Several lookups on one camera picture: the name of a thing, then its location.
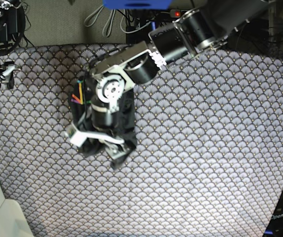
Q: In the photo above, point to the black power adapter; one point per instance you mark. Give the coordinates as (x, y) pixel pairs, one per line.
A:
(15, 24)

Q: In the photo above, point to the dark grey T-shirt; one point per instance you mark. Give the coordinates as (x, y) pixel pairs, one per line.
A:
(103, 106)

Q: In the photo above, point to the fan-patterned table cloth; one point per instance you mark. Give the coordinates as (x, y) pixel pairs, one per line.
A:
(209, 156)

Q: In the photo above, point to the white plastic bin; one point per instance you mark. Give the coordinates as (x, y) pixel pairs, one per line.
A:
(12, 219)

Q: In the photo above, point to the black power strip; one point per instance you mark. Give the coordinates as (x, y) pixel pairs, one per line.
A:
(177, 13)

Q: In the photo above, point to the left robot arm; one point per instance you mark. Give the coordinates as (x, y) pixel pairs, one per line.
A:
(198, 30)

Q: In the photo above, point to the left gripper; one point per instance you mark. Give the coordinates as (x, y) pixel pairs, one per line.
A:
(116, 146)

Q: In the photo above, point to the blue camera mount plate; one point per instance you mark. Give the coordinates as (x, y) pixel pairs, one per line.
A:
(137, 4)

